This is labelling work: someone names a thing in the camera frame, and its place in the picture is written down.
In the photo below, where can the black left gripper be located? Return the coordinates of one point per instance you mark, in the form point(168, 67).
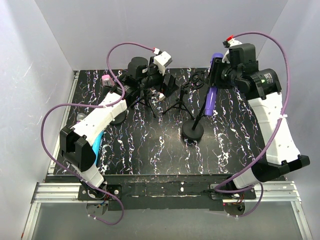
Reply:
point(168, 90)

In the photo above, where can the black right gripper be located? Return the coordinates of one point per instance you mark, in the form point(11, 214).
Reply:
point(214, 80)

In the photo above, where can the black tripod stand with ring clamp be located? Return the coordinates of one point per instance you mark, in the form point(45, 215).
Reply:
point(180, 104)

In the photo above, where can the solid purple microphone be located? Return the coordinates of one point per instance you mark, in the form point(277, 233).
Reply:
point(212, 92)

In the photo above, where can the glitter purple silver-head microphone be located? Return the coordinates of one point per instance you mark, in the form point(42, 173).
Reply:
point(80, 117)

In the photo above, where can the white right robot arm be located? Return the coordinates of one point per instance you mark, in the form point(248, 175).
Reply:
point(280, 155)

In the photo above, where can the black round-base clip stand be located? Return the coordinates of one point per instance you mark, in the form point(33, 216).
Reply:
point(119, 119)

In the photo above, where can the cyan blue microphone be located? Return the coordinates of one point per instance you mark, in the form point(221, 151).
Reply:
point(96, 146)

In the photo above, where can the blue and white block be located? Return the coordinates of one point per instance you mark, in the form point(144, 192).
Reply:
point(161, 97)

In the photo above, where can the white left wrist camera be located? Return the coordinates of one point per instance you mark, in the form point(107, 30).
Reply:
point(162, 61)

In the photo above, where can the black front mounting rail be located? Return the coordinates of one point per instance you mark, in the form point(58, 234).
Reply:
point(167, 191)

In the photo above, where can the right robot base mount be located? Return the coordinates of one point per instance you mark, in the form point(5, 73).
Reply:
point(234, 203)

